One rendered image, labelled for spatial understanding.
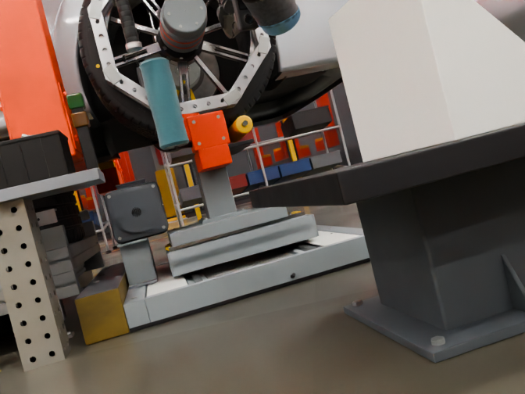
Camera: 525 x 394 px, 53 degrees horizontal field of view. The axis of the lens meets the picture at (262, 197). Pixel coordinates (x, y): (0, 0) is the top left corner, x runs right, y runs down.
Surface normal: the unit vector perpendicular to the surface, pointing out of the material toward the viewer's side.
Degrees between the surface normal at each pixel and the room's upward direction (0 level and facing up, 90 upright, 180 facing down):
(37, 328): 90
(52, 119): 90
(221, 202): 90
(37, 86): 90
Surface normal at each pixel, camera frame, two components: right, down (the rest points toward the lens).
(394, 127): -0.93, 0.24
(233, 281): 0.21, -0.03
